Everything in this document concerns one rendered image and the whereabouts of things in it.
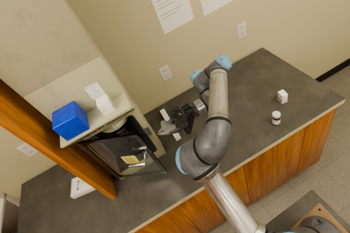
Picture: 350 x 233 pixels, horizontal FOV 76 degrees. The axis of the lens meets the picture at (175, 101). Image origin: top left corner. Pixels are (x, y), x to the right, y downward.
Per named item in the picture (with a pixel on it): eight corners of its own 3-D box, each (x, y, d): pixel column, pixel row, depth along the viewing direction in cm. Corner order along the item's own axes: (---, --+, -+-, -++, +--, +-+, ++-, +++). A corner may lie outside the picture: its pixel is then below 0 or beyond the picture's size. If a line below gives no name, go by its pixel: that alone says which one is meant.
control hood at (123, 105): (72, 140, 103) (58, 128, 96) (134, 105, 106) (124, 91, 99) (75, 159, 95) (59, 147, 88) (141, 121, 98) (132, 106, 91)
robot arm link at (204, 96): (215, 87, 114) (224, 101, 112) (197, 98, 113) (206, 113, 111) (217, 83, 106) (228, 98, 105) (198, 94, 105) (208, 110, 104)
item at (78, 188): (75, 181, 146) (71, 179, 144) (97, 172, 146) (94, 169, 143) (74, 199, 138) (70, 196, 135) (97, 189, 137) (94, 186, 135)
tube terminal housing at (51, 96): (112, 150, 154) (26, 65, 100) (153, 126, 157) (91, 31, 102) (120, 180, 137) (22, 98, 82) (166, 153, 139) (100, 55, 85)
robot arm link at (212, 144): (215, 145, 67) (217, 47, 99) (194, 157, 75) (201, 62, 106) (244, 158, 71) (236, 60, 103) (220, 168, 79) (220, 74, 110)
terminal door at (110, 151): (119, 176, 133) (77, 142, 104) (167, 171, 125) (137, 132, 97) (118, 178, 132) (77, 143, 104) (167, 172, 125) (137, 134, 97)
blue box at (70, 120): (65, 125, 96) (51, 112, 90) (86, 113, 97) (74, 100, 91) (67, 141, 89) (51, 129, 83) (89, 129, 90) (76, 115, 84)
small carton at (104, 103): (102, 108, 96) (95, 99, 92) (113, 102, 96) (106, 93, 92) (104, 116, 92) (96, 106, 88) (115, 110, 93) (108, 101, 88)
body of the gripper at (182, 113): (166, 111, 106) (188, 98, 107) (172, 121, 112) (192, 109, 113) (174, 121, 100) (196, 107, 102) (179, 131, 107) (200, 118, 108)
